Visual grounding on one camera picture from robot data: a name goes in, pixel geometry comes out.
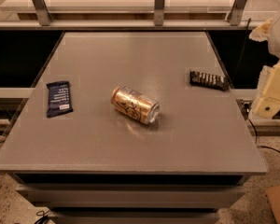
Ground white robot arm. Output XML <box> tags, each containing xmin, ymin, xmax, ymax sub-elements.
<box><xmin>249</xmin><ymin>10</ymin><xmax>280</xmax><ymax>119</ymax></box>

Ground dark blue snack bar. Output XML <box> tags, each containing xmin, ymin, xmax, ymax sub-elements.
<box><xmin>47</xmin><ymin>81</ymin><xmax>73</xmax><ymax>118</ymax></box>

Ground orange soda can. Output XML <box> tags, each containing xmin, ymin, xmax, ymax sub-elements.
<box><xmin>111</xmin><ymin>86</ymin><xmax>160</xmax><ymax>125</ymax></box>

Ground black cable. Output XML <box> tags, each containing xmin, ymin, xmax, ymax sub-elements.
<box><xmin>34</xmin><ymin>209</ymin><xmax>50</xmax><ymax>224</ymax></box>
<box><xmin>232</xmin><ymin>18</ymin><xmax>280</xmax><ymax>156</ymax></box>

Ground black cable on right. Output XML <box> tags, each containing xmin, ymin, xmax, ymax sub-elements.
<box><xmin>232</xmin><ymin>18</ymin><xmax>280</xmax><ymax>156</ymax></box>

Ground black cable bottom left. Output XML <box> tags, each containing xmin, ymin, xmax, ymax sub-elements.
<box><xmin>34</xmin><ymin>209</ymin><xmax>50</xmax><ymax>224</ymax></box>

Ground black striped snack bar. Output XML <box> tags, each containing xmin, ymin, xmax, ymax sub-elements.
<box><xmin>189</xmin><ymin>71</ymin><xmax>229</xmax><ymax>91</ymax></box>

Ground metal railing frame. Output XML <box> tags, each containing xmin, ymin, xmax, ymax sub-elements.
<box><xmin>0</xmin><ymin>0</ymin><xmax>280</xmax><ymax>30</ymax></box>

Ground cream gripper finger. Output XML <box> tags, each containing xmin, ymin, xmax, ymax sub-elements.
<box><xmin>249</xmin><ymin>18</ymin><xmax>273</xmax><ymax>42</ymax></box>
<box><xmin>252</xmin><ymin>61</ymin><xmax>280</xmax><ymax>119</ymax></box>

